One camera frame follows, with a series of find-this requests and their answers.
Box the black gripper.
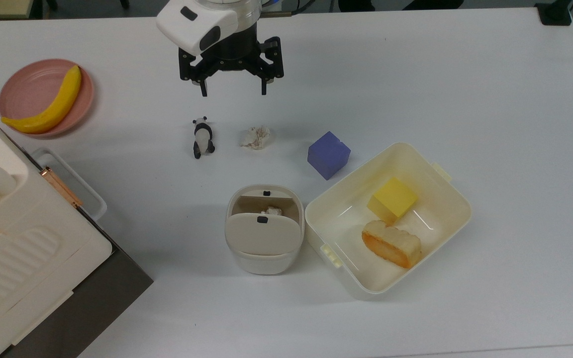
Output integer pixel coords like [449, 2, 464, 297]
[178, 22, 285, 97]

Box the white paper ball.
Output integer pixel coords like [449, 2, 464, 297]
[239, 126, 271, 150]

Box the cream swing-lid trash can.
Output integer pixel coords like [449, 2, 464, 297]
[225, 184, 305, 275]

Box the panda figurine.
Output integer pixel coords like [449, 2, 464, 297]
[191, 116, 216, 160]

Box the purple cube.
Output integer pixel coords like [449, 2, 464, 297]
[307, 131, 352, 180]

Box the yellow banana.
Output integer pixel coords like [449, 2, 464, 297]
[1, 65, 83, 135]

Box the cream plastic open bin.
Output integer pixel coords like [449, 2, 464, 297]
[305, 142, 472, 295]

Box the yellow foam cube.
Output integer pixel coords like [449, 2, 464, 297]
[367, 177, 419, 224]

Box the orange strip latch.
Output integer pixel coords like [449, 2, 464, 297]
[40, 167, 84, 207]

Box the pink plate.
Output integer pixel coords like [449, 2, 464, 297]
[0, 59, 95, 138]

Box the toast slice with orange crust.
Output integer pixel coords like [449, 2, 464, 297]
[361, 220, 423, 269]

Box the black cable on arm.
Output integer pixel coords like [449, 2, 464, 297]
[261, 0, 316, 10]

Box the translucent white drawer handle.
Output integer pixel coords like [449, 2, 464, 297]
[32, 148, 107, 222]

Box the cream storage box with handles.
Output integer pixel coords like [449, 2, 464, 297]
[0, 99, 113, 358]

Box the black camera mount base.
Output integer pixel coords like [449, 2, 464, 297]
[534, 0, 573, 26]

